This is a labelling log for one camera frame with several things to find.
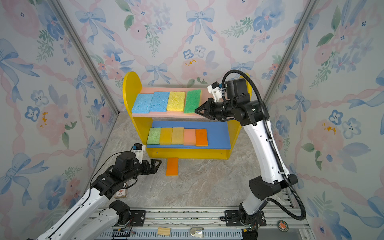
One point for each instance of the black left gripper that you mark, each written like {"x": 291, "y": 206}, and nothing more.
{"x": 153, "y": 168}

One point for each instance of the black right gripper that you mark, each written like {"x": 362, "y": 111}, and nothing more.
{"x": 209, "y": 106}

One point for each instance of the dark green sponge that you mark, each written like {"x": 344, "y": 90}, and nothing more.
{"x": 192, "y": 101}

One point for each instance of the orange sponge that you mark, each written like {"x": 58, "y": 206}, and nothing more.
{"x": 201, "y": 138}
{"x": 172, "y": 167}

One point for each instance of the light green sponge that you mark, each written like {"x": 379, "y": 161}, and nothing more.
{"x": 154, "y": 136}

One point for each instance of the pink salmon sponge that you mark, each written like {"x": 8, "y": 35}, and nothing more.
{"x": 189, "y": 137}

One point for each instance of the bright yellow sponge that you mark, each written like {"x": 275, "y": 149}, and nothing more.
{"x": 166, "y": 136}

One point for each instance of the pale yellow sponge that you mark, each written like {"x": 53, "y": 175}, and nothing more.
{"x": 177, "y": 136}

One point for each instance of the blue sponge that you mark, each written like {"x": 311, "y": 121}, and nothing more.
{"x": 159, "y": 102}
{"x": 142, "y": 104}

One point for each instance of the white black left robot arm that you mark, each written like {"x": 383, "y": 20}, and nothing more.
{"x": 72, "y": 226}

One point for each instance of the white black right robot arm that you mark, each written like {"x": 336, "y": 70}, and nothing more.
{"x": 274, "y": 174}

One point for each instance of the yellow pink blue wooden shelf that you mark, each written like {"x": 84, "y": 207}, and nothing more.
{"x": 222, "y": 137}

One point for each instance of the small printed card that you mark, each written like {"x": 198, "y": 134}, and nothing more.
{"x": 122, "y": 193}

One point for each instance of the small wooden block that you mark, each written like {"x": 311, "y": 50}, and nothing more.
{"x": 162, "y": 231}

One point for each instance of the round red green sticker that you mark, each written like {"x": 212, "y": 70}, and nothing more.
{"x": 283, "y": 226}

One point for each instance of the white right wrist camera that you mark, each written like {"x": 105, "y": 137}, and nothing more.
{"x": 218, "y": 93}

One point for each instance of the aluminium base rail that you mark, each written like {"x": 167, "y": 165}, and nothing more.
{"x": 218, "y": 223}

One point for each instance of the aluminium corner post right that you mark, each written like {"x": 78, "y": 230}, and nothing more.
{"x": 307, "y": 13}

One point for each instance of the aluminium corner post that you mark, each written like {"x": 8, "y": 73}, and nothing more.
{"x": 307, "y": 13}
{"x": 85, "y": 57}

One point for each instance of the aluminium corner post left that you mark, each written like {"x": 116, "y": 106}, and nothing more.
{"x": 85, "y": 57}

